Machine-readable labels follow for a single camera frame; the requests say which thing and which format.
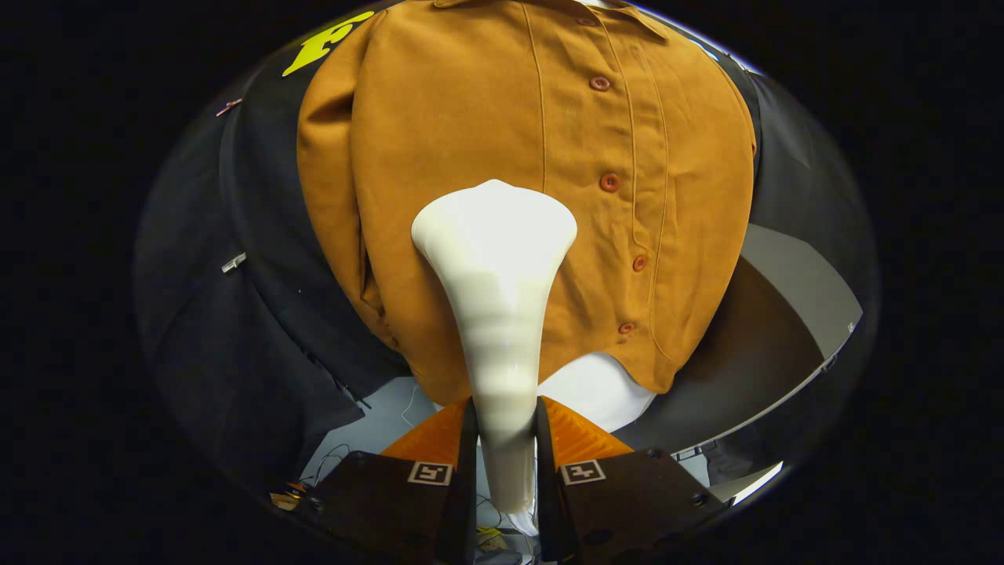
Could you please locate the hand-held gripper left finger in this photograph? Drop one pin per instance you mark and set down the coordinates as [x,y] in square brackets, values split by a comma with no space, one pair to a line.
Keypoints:
[469,471]

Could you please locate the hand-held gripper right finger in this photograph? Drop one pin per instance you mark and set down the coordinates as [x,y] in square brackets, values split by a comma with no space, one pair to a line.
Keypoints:
[547,471]

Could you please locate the white garment steamer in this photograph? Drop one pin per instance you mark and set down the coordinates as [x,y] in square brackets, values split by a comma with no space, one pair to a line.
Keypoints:
[494,251]

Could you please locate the brown button shirt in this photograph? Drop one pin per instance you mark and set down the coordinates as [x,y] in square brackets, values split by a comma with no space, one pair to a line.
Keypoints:
[471,118]

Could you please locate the white mannequin torso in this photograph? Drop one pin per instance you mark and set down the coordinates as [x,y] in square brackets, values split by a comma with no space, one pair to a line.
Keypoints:
[596,388]

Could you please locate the black backdrop cloth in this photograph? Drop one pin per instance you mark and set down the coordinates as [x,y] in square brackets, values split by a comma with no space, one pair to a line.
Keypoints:
[220,353]

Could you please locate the grey cabinet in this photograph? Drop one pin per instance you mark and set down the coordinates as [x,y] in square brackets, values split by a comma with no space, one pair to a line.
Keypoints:
[792,282]

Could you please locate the silver cloth clip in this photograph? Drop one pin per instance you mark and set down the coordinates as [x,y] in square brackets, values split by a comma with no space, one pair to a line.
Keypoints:
[234,262]

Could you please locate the pink cloth clip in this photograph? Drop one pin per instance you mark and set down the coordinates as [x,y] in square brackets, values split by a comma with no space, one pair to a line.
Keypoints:
[230,107]

